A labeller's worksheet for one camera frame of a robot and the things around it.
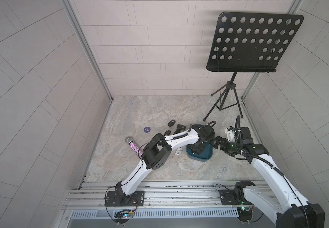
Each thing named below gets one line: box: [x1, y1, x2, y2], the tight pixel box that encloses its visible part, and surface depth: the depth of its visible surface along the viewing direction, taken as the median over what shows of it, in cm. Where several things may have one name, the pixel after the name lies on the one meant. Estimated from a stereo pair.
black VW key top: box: [167, 119, 176, 127], surface depth 103 cm
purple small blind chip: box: [143, 126, 151, 133], surface depth 101 cm
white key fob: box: [174, 146, 183, 156], surface depth 88 cm
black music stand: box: [203, 11, 304, 122], surface depth 68 cm
